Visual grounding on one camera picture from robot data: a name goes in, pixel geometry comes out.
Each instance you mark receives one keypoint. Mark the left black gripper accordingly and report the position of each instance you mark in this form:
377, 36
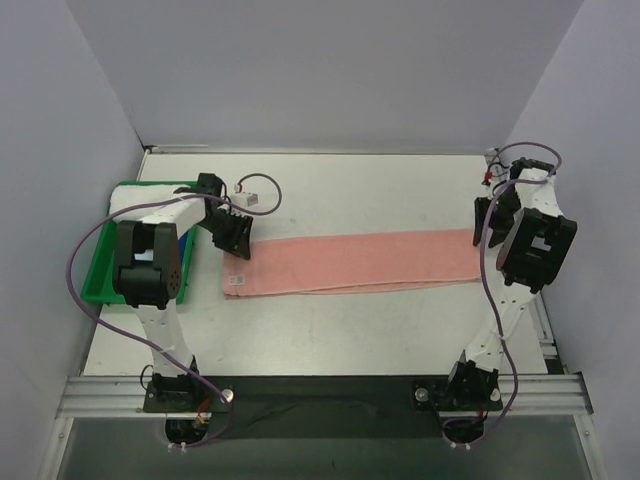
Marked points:
228, 228

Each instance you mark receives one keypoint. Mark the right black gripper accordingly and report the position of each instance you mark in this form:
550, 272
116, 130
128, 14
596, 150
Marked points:
496, 216

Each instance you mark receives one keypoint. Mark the pink towel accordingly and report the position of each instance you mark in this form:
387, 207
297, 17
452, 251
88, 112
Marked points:
358, 263

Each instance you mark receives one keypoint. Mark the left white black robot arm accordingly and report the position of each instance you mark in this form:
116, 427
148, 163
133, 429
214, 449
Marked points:
147, 272

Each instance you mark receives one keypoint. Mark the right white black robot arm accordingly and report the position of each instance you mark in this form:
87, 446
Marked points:
523, 237

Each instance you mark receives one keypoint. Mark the rolled dark blue towel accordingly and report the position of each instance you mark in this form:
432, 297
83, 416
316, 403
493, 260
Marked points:
186, 240

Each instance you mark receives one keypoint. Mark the rolled white towel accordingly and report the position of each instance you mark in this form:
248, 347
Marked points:
133, 194

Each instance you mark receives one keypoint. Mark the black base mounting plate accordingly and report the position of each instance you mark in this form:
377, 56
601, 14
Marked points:
322, 407

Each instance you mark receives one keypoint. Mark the aluminium front rail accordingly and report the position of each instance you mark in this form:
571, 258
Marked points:
529, 394

